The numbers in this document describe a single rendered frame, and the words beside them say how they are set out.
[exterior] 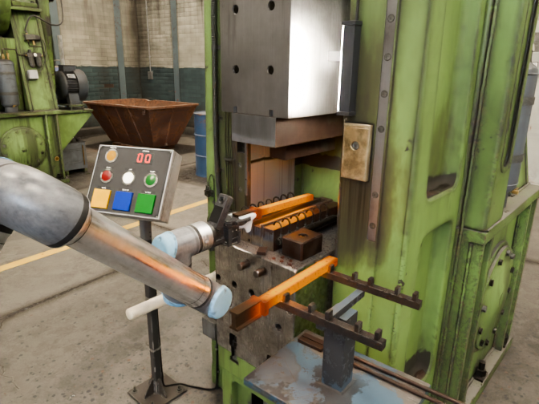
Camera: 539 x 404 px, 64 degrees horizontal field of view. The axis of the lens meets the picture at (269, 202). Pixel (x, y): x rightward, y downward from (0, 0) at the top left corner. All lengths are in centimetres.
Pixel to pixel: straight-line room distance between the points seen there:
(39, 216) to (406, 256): 99
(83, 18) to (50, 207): 981
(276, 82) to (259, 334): 85
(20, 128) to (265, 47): 500
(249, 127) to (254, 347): 78
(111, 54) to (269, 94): 960
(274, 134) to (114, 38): 970
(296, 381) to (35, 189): 79
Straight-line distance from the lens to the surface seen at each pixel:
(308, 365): 130
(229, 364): 181
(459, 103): 163
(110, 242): 93
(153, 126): 784
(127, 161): 183
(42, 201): 85
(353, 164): 136
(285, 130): 141
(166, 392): 234
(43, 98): 629
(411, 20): 130
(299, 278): 115
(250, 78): 144
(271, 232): 147
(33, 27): 647
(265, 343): 160
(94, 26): 1070
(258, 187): 175
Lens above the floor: 151
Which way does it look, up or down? 17 degrees down
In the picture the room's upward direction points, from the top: 1 degrees clockwise
